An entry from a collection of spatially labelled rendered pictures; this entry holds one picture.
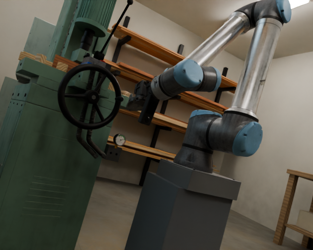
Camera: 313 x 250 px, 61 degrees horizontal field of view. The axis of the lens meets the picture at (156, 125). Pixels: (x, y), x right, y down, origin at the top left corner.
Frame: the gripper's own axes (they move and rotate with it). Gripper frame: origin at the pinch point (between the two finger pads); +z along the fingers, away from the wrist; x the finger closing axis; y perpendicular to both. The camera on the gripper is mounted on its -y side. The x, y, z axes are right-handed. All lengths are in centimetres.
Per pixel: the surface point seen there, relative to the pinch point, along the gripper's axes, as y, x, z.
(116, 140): -4.0, -12.3, 30.0
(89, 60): 26.0, 14.0, 16.8
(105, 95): 13.0, 2.0, 20.3
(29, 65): 18.4, 36.1, 28.5
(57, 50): 48, 21, 54
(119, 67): 146, -87, 182
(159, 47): 187, -131, 157
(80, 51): 39, 14, 33
